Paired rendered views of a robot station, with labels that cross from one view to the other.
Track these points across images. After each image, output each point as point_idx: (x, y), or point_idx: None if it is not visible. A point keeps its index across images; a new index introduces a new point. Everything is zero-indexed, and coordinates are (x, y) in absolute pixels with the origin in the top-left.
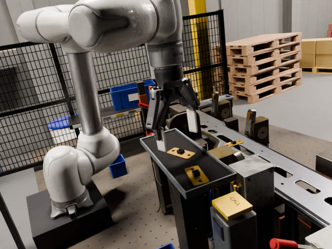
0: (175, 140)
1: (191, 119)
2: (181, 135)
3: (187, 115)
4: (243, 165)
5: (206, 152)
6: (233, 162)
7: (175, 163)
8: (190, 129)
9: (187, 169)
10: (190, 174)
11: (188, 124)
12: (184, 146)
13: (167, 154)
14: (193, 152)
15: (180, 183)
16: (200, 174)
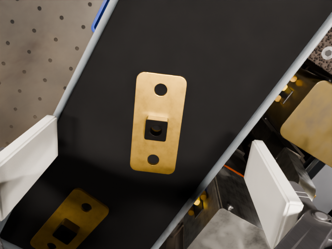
0: (253, 33)
1: (263, 199)
2: (316, 26)
3: (274, 184)
4: (231, 238)
5: (188, 200)
6: (293, 169)
7: (92, 145)
8: (251, 155)
9: (76, 198)
10: (61, 215)
11: (261, 157)
12: (212, 106)
13: (129, 81)
14: (175, 164)
15: (19, 207)
16: (76, 236)
